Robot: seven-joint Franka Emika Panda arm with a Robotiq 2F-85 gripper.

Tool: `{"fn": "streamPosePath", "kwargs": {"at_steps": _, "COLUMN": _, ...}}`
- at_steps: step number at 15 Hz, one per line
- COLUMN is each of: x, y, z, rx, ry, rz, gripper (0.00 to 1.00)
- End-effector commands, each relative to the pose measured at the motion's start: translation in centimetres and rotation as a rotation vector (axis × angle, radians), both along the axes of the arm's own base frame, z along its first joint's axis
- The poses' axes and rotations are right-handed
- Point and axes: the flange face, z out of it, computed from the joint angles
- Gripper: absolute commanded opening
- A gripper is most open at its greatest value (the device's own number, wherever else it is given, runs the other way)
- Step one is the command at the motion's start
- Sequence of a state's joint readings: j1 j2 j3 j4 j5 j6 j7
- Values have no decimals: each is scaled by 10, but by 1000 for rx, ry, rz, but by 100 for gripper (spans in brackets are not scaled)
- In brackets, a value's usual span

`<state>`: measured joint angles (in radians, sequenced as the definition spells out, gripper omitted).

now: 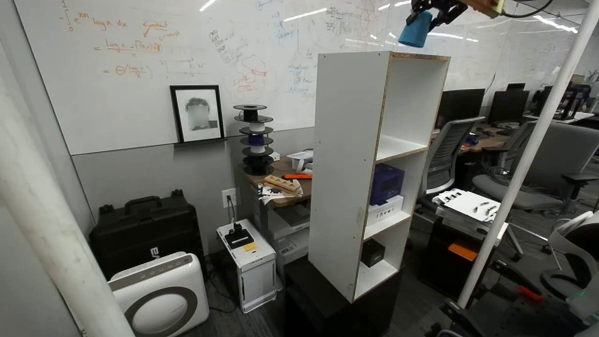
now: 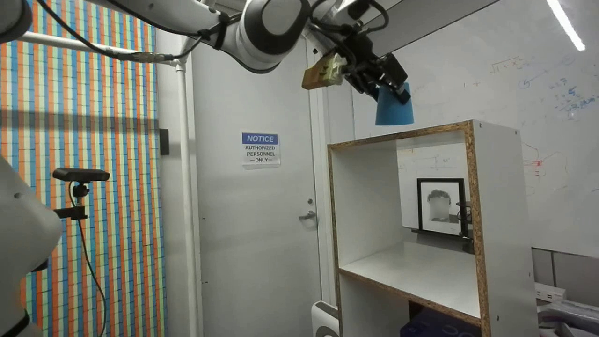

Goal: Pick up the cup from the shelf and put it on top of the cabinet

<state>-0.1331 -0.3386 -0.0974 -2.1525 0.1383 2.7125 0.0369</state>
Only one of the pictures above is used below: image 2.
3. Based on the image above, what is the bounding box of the colourful striped wall panel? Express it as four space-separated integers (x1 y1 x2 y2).
0 0 169 337

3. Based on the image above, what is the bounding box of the white cabinet with wood edges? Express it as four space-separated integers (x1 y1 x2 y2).
326 118 541 337

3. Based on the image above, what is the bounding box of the long ceiling light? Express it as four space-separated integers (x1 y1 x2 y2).
545 0 590 54

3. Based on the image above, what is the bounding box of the blue and white notice sign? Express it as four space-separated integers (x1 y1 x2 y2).
240 129 283 168

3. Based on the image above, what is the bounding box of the white rounded machine housing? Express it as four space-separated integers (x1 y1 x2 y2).
0 155 66 337

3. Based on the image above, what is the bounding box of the silver door handle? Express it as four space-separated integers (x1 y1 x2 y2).
298 210 320 228

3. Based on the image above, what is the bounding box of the blue cup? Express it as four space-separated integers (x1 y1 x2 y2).
373 82 416 127

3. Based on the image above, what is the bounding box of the white door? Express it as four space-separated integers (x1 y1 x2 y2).
189 35 328 337

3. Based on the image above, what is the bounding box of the black wall box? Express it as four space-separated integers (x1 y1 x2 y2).
158 127 172 157

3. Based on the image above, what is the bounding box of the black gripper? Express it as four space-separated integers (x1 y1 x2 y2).
339 32 414 105

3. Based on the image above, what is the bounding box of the dark blue box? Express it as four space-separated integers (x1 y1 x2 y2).
399 307 483 337

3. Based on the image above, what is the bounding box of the black framed portrait photo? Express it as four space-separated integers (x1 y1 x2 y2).
416 176 470 238

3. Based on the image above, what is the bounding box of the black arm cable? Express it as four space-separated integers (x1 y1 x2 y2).
36 0 227 65

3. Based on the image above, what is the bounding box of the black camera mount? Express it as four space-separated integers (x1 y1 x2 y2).
53 181 94 223

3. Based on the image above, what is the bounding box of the white rounded appliance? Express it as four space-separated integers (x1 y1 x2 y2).
309 299 343 337

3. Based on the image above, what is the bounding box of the grey partition panel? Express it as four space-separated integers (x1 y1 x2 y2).
530 245 599 309

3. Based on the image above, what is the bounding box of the black stereo camera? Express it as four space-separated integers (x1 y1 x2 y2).
51 166 113 185

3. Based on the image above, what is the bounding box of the thin black camera cable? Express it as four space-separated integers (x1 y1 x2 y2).
73 217 113 337

